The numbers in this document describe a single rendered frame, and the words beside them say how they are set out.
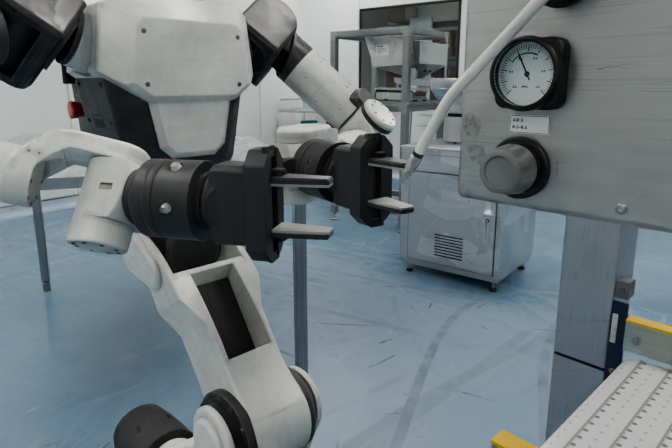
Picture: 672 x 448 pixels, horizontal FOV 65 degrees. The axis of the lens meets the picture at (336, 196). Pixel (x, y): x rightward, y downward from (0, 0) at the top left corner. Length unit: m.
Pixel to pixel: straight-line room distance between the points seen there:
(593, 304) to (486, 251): 2.29
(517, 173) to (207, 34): 0.70
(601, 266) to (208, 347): 0.59
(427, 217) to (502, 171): 2.76
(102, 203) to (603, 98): 0.49
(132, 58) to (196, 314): 0.40
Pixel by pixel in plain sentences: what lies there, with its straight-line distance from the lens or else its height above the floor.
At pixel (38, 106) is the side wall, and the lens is 5.25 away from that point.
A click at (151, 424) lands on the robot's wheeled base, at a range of 1.36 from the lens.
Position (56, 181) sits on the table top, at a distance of 1.67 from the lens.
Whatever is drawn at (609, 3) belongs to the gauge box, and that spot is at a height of 1.14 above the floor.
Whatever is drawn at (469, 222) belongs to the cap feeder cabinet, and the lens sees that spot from 2.93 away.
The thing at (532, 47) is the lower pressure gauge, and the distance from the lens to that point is 0.28.
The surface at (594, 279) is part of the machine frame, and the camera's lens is 0.65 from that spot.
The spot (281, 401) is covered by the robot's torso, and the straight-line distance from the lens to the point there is 0.89.
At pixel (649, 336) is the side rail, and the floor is 0.86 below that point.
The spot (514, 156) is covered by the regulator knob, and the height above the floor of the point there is 1.07.
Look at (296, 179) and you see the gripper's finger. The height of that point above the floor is 1.01.
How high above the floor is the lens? 1.11
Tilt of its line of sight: 12 degrees down
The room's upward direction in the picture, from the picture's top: straight up
